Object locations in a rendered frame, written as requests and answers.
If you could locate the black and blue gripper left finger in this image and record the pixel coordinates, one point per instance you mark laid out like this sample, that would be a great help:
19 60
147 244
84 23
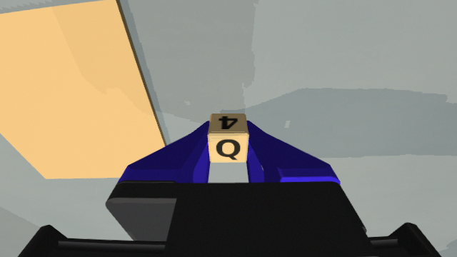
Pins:
176 161

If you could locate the beige letter block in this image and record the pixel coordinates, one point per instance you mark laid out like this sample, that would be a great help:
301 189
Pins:
228 138

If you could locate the orange flat mat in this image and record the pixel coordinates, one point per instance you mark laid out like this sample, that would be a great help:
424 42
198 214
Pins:
73 98

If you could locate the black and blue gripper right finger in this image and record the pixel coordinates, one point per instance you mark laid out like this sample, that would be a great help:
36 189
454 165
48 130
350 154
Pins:
282 162

